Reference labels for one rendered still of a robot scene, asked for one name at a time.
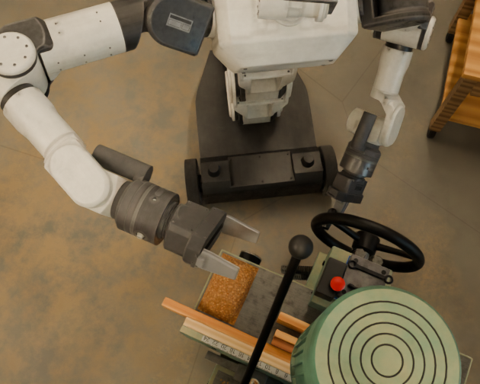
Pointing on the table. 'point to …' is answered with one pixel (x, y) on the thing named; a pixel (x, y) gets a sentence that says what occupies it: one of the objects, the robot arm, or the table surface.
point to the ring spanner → (370, 272)
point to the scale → (245, 358)
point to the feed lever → (299, 248)
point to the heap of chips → (228, 292)
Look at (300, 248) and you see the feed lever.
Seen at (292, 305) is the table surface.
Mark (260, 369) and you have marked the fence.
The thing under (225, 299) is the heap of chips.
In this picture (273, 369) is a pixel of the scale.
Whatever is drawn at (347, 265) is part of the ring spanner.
